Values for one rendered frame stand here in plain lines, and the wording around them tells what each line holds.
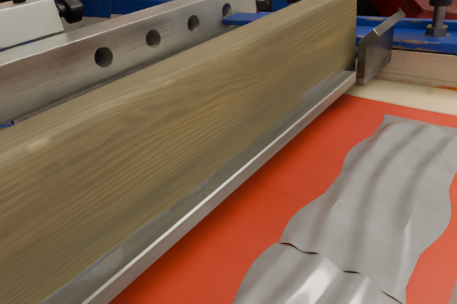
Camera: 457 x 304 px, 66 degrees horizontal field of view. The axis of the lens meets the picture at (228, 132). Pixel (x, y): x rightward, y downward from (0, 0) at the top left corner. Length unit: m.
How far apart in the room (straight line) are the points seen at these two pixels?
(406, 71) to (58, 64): 0.35
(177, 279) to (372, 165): 0.15
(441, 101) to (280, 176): 0.18
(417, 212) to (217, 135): 0.12
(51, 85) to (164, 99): 0.22
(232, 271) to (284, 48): 0.14
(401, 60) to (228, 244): 0.27
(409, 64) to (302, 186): 0.20
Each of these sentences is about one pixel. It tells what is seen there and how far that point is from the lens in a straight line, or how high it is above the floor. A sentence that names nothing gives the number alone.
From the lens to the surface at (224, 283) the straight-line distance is 0.21.
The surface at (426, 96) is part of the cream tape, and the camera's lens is 0.39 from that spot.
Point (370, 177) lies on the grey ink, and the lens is 0.26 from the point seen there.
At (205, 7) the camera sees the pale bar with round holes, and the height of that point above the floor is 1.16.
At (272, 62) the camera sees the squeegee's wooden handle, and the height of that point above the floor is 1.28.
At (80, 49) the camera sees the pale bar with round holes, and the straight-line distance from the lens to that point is 0.39.
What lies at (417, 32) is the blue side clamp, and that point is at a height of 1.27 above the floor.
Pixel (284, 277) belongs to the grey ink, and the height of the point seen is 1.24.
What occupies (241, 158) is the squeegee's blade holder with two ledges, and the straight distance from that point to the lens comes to 0.22.
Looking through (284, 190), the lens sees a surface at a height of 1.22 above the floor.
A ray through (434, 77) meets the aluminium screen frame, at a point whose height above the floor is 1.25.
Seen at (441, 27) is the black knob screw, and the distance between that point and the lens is 0.42.
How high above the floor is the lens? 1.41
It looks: 48 degrees down
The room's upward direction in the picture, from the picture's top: 27 degrees clockwise
